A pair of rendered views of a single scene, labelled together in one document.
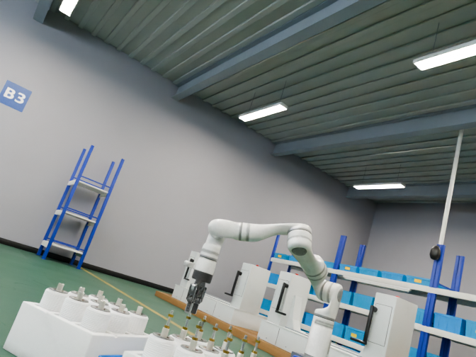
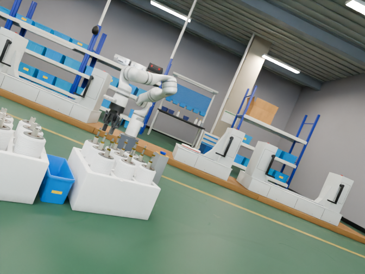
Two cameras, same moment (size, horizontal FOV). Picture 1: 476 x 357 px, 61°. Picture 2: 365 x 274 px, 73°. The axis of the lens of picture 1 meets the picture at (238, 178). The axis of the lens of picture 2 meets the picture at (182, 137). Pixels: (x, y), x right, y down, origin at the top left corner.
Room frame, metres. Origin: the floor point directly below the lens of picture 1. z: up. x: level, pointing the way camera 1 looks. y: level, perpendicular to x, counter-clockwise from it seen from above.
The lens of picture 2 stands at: (0.71, 1.00, 0.51)
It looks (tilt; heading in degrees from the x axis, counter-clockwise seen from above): 2 degrees down; 295
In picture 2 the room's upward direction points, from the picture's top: 23 degrees clockwise
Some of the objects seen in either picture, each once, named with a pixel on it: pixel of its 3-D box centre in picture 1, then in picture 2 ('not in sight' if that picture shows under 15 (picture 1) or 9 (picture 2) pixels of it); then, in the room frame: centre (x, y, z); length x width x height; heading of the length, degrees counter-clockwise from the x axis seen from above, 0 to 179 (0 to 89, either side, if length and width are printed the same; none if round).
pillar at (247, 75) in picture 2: not in sight; (234, 100); (3.02, -6.64, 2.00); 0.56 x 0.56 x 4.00; 31
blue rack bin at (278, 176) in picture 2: not in sight; (276, 175); (0.99, -6.09, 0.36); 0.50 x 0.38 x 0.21; 122
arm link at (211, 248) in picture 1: (214, 239); (126, 80); (1.57, 0.01, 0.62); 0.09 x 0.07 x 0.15; 172
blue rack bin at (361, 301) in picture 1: (371, 304); (40, 50); (6.70, -2.70, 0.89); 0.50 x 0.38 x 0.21; 121
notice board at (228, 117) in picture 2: not in sight; (230, 118); (2.87, -6.40, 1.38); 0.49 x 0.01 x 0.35; 31
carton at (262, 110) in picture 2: not in sight; (258, 111); (1.99, -5.55, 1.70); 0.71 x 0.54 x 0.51; 34
